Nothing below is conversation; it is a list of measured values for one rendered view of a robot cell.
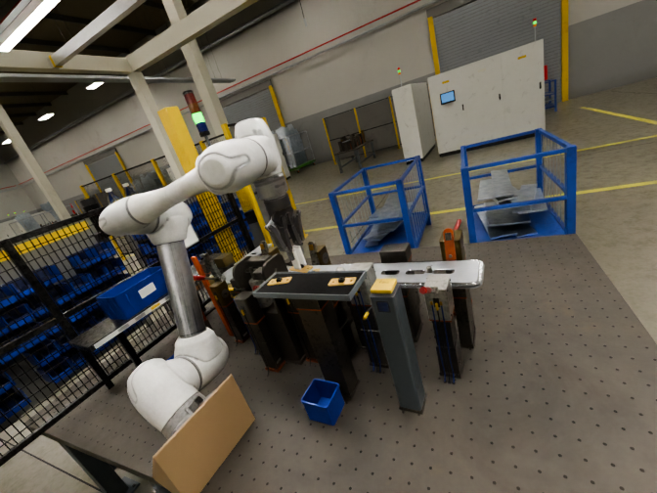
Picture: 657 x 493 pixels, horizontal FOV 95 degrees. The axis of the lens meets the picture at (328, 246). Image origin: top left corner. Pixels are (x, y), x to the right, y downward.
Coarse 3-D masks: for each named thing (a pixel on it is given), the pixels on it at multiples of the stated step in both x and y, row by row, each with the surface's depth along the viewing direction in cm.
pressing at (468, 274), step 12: (336, 264) 143; (348, 264) 139; (384, 264) 128; (396, 264) 126; (408, 264) 123; (420, 264) 120; (432, 264) 117; (444, 264) 115; (456, 264) 112; (468, 264) 110; (480, 264) 108; (228, 276) 169; (384, 276) 119; (396, 276) 117; (408, 276) 114; (420, 276) 112; (456, 276) 105; (468, 276) 103; (480, 276) 102; (408, 288) 109; (456, 288) 101; (468, 288) 99
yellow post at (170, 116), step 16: (160, 112) 197; (176, 112) 200; (176, 128) 199; (176, 144) 204; (192, 144) 208; (192, 160) 208; (208, 192) 217; (208, 208) 219; (224, 240) 227; (240, 256) 239
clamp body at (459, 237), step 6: (456, 234) 122; (456, 240) 117; (462, 240) 123; (444, 246) 120; (456, 246) 118; (462, 246) 122; (444, 252) 121; (456, 252) 119; (462, 252) 121; (444, 258) 122; (462, 258) 120; (450, 270) 124
